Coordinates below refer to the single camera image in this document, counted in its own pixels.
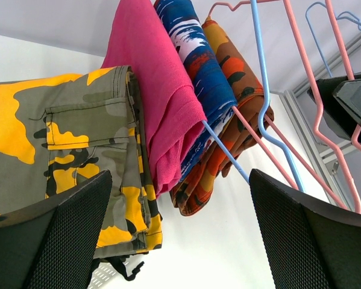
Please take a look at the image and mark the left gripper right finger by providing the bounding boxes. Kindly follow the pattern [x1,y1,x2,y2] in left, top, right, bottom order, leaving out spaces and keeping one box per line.
[250,169,361,288]

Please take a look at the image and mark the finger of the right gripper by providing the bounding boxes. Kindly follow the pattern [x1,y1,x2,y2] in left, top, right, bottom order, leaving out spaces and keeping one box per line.
[333,74,361,126]
[316,76,361,144]

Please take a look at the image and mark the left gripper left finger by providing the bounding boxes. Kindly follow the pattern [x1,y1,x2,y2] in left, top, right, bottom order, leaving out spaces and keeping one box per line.
[0,170,112,288]

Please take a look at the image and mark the blue hanger of camouflage trousers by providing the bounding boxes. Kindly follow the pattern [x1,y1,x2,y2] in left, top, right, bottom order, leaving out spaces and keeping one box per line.
[305,1,334,79]

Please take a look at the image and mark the orange camouflage trousers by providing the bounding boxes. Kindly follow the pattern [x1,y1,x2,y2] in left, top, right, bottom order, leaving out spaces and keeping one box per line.
[170,17,264,216]

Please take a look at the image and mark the yellow grey camouflage trousers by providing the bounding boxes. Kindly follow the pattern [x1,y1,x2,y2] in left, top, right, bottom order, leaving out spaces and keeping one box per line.
[0,66,163,258]

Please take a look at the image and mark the blue white patterned trousers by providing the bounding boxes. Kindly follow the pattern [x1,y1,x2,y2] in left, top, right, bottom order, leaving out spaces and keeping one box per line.
[152,0,239,183]

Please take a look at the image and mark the light blue wire hanger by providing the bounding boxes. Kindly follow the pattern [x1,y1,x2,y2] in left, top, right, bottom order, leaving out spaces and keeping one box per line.
[336,11,361,31]

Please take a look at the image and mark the pink trousers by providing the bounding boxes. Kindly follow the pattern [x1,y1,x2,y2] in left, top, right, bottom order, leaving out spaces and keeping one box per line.
[102,1,206,196]

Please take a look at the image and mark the white plastic basket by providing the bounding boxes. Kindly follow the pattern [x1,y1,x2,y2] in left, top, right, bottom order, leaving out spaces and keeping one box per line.
[87,263,124,289]

